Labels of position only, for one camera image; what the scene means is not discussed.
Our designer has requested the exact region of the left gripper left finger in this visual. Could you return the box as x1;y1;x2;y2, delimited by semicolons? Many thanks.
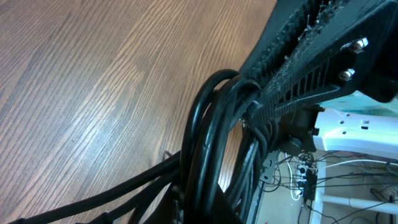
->
239;0;328;80

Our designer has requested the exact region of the background floor cable clutter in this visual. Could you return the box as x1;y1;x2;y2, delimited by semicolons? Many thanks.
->
254;151;397;223

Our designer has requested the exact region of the black cable bundle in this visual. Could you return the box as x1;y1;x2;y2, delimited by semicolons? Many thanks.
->
9;68;280;224

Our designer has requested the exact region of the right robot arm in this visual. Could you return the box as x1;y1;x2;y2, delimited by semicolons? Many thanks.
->
247;108;397;223

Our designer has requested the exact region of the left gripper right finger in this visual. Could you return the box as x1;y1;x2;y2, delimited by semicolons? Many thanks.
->
245;0;397;126

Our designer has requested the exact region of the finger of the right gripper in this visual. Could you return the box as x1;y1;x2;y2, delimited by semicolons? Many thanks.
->
149;185;242;224

